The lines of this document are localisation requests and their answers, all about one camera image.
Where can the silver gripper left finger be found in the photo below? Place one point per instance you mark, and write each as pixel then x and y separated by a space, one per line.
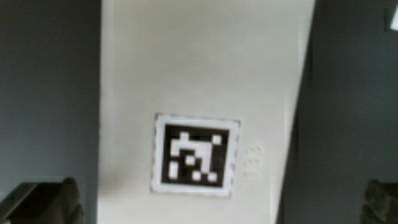
pixel 44 203

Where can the small white cabinet top box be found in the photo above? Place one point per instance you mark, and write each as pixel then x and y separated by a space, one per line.
pixel 202 59

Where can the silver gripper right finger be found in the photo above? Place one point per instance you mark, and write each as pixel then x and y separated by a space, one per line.
pixel 381 203

